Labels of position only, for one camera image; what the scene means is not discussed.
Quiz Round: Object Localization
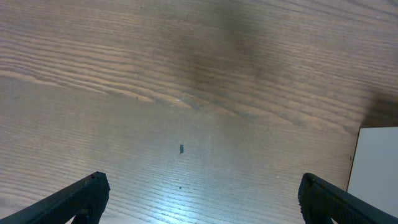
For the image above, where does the white cardboard box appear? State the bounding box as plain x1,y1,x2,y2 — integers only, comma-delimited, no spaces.
347,127,398,217

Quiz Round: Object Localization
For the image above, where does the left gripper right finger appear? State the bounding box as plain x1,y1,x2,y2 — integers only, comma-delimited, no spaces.
298,173,397,224

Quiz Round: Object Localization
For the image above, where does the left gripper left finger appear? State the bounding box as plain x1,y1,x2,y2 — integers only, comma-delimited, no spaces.
1,172,110,224

